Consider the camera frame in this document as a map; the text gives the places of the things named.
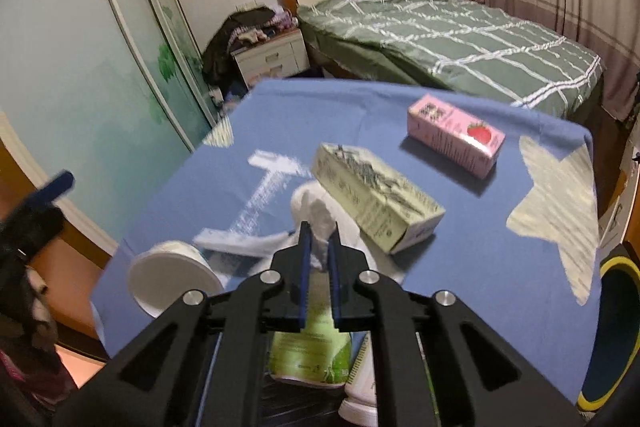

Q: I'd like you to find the white tissue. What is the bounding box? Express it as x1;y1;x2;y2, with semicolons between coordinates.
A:
291;181;405;283

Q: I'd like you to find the green tea carton box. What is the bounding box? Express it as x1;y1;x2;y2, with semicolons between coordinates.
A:
311;143;446;255

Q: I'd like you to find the small green carton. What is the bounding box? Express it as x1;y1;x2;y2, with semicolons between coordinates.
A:
268;271;352;389

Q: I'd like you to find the paper noodle bowl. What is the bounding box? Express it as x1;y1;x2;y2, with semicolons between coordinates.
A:
127;241;224;317

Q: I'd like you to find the white tube with barcode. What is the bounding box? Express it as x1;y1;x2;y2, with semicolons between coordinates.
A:
338;334;378;427

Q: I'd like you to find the pink strawberry milk carton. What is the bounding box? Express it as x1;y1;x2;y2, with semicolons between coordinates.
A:
407;94;506;180

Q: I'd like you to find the blue white toothpaste tube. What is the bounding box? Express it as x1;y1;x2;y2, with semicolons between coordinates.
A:
192;229;291;258

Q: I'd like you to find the yellow rimmed trash bin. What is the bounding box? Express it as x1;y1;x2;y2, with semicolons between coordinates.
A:
577;242;639;413

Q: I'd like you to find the clear plastic sheet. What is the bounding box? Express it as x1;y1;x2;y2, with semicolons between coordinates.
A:
230;150;311;235

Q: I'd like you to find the sliding wardrobe glass door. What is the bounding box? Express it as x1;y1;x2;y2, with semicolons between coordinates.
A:
1;0;218;249

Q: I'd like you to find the blue tablecloth with stars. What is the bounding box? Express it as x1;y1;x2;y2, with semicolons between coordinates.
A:
80;80;600;426

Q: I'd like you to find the white bedside cabinet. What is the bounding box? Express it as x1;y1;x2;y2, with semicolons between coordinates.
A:
232;29;310;89

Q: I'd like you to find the pile of dark clothes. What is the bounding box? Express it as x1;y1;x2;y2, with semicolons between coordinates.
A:
202;5;298;98

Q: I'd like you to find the green plaid duvet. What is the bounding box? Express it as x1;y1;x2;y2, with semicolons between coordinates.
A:
297;0;604;119

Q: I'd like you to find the wooden bed with headboard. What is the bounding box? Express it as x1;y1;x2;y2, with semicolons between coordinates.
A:
279;0;605;122

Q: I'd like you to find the wooden side desk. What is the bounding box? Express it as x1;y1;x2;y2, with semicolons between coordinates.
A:
599;141;639;257

